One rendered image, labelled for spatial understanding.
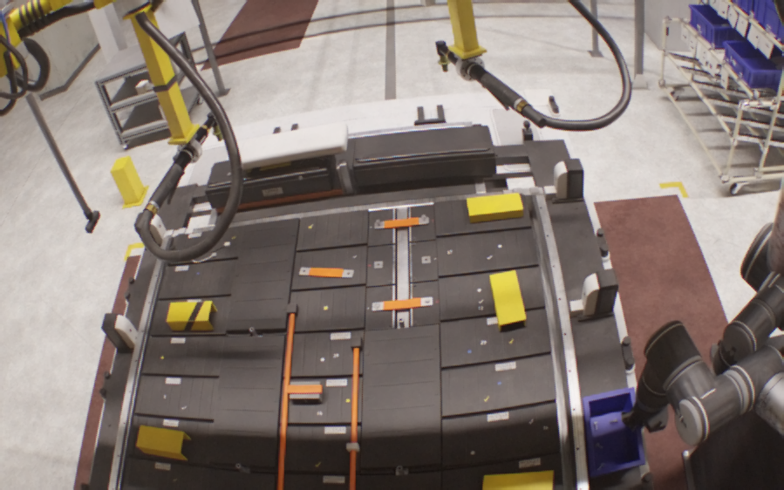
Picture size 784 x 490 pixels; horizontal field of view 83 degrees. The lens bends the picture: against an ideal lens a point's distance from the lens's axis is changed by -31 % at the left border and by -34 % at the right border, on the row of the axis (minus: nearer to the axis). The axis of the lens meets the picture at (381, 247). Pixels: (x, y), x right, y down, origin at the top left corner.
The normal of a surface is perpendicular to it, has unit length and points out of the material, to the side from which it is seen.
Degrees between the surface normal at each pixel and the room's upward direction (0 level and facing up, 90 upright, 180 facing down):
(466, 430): 0
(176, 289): 0
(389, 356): 0
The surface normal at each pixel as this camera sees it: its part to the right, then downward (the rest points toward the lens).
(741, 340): -0.86, 0.40
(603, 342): -0.17, -0.68
